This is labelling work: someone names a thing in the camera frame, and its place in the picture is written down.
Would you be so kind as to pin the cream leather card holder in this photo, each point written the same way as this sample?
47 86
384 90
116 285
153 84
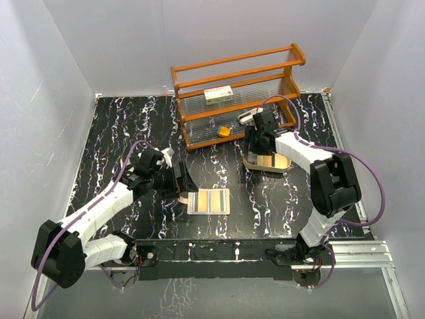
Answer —
207 202

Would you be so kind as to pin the aluminium frame rail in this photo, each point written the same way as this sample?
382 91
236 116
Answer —
344 253

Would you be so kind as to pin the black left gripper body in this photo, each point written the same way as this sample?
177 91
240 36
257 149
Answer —
164 181

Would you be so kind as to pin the card with black stripe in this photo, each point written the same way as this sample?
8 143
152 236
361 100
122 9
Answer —
268 161

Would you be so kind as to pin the orange wooden shelf rack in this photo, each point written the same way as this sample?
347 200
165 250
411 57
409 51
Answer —
258 80

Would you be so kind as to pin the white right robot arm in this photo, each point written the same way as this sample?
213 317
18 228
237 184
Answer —
334 187

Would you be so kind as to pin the white red paper box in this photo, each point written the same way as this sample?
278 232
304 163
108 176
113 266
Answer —
218 95

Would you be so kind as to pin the white stapler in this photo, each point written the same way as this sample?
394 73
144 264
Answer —
247 116

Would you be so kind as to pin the beige oval tray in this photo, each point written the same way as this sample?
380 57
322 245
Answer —
282 164

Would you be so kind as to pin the stack of cards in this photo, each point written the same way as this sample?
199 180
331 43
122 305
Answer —
253 159

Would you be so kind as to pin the black front base bar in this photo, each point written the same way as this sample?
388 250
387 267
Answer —
219 258

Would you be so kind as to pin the yellow tape measure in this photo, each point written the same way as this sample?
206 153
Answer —
224 131

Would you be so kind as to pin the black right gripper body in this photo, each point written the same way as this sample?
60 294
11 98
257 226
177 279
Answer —
253 141

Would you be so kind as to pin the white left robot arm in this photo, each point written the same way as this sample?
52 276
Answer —
65 249

